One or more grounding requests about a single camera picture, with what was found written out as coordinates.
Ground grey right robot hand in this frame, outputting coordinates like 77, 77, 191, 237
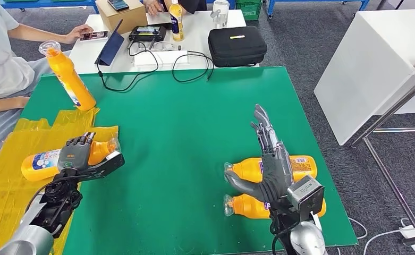
224, 104, 295, 204

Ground person's left hand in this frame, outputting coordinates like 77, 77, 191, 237
63, 23, 95, 45

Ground person's right hand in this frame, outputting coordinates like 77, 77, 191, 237
13, 96, 30, 111
143, 0, 164, 16

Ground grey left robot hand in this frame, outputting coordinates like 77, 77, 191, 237
56, 132, 97, 174

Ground grey smartphone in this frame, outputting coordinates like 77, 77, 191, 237
146, 12, 173, 26

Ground smartphone with colourful screen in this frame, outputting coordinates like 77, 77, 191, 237
80, 31, 109, 42

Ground orange detergent bottle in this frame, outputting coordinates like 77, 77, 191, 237
38, 40, 97, 112
21, 138, 121, 182
224, 155, 318, 184
223, 193, 328, 219

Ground yellow drink bottle blue label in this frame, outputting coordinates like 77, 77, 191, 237
168, 0, 185, 42

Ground black handheld screen controller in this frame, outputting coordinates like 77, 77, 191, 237
129, 25, 167, 42

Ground brown cardboard box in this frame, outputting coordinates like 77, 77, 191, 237
95, 0, 148, 35

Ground dark blue tablet case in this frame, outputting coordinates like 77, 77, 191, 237
94, 19, 125, 66

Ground black smartphone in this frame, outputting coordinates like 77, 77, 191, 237
107, 0, 130, 12

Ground clear safety glasses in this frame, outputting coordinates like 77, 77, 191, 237
130, 40, 176, 52

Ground white flat box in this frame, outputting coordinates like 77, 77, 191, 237
134, 50, 190, 69

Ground white table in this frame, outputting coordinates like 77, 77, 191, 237
314, 9, 415, 146
69, 10, 261, 74

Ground clear water jug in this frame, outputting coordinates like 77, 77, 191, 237
210, 0, 230, 29

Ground yellow plastic sheet stack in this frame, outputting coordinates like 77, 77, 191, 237
0, 108, 120, 255

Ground black zip carrying case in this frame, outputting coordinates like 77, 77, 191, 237
208, 25, 268, 68

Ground green plastic crate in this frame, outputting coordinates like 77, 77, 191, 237
235, 0, 262, 21

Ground black cable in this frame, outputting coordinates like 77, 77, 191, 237
172, 50, 215, 83
96, 40, 160, 94

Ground white cable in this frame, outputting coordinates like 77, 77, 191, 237
362, 217, 415, 255
349, 216, 369, 239

